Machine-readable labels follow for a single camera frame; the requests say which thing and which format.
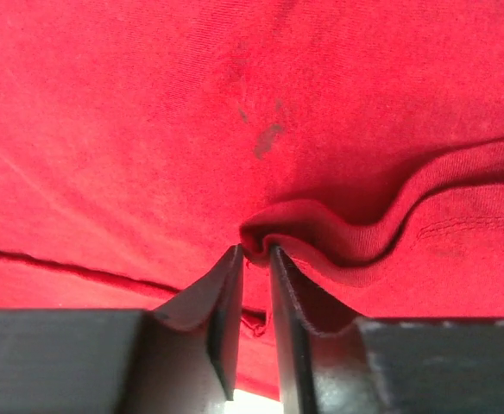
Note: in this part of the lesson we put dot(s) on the dark red polo shirt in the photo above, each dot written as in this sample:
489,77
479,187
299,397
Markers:
140,139

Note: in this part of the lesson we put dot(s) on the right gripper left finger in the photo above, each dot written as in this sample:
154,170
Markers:
186,351

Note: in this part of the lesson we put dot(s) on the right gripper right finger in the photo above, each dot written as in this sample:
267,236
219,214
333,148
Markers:
321,356

